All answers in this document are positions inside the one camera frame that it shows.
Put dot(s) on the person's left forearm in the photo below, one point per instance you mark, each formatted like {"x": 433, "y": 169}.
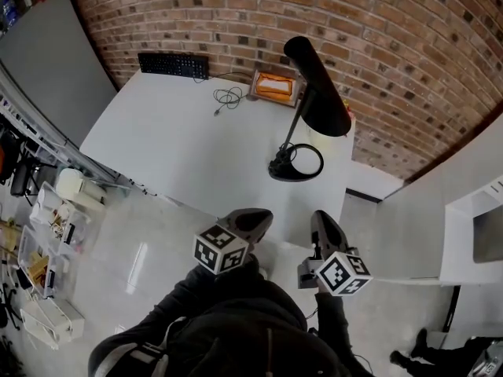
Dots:
{"x": 181, "y": 297}

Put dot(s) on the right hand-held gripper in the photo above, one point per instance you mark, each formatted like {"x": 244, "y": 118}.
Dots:
{"x": 342, "y": 275}

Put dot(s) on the clear plastic bin with cups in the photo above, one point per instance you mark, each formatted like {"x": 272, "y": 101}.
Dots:
{"x": 51, "y": 210}

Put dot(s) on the black desk lamp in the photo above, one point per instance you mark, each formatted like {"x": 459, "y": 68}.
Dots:
{"x": 320, "y": 92}

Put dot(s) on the white cabinet with glass doors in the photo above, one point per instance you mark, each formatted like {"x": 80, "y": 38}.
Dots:
{"x": 460, "y": 242}

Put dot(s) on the person's black jacket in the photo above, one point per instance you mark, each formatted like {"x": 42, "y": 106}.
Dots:
{"x": 243, "y": 328}

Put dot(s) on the white perforated basket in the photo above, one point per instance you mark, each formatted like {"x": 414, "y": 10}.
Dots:
{"x": 59, "y": 320}

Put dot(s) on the white trash bin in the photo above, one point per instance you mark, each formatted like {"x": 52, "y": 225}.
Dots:
{"x": 76, "y": 185}

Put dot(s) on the white low bench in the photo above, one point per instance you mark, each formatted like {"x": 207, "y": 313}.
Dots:
{"x": 371, "y": 179}

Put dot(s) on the orange tissue box wooden frame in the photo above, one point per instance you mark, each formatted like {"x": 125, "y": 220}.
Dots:
{"x": 273, "y": 88}

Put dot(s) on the black keyboard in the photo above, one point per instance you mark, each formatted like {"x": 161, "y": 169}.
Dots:
{"x": 173, "y": 64}

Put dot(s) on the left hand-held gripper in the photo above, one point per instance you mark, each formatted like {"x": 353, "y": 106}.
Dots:
{"x": 220, "y": 249}

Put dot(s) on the white metal shelving rack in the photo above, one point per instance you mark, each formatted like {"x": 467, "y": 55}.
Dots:
{"x": 51, "y": 147}

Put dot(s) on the person's right forearm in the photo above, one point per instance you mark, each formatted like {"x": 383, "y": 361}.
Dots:
{"x": 334, "y": 320}

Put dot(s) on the black folding chair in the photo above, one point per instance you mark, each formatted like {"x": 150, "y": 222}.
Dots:
{"x": 21, "y": 177}

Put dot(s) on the flowers in white pot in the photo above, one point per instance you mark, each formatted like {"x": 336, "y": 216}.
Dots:
{"x": 346, "y": 104}

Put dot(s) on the grey refrigerator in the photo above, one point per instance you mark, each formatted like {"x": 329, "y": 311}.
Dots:
{"x": 47, "y": 61}

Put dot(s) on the white desk with drawers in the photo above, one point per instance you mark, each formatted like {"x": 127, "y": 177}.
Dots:
{"x": 177, "y": 143}

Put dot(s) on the black office chair base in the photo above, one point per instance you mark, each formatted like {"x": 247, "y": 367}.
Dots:
{"x": 8, "y": 312}

